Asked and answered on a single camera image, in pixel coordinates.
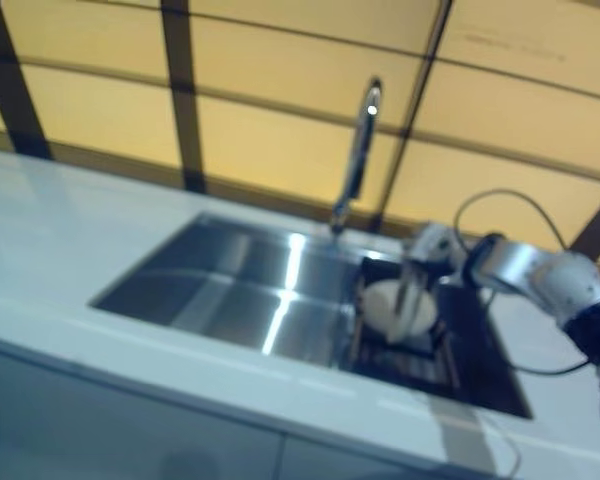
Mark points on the robot right hand beige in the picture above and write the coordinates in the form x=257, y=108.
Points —
x=432, y=247

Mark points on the cream ceramic plate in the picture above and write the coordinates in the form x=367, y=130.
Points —
x=380, y=305
x=424, y=310

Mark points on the robot right arm silver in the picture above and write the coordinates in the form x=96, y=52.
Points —
x=555, y=285

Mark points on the chrome gooseneck kitchen faucet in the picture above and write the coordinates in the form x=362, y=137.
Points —
x=357, y=160

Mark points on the black sink drying rack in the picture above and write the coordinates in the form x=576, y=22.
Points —
x=405, y=365

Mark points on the stainless steel sink basin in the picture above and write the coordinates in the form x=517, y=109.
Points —
x=220, y=295

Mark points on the narrow white cabinet door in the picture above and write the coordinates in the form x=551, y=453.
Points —
x=340, y=465

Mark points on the wide white cabinet door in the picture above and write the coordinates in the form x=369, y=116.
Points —
x=105, y=425

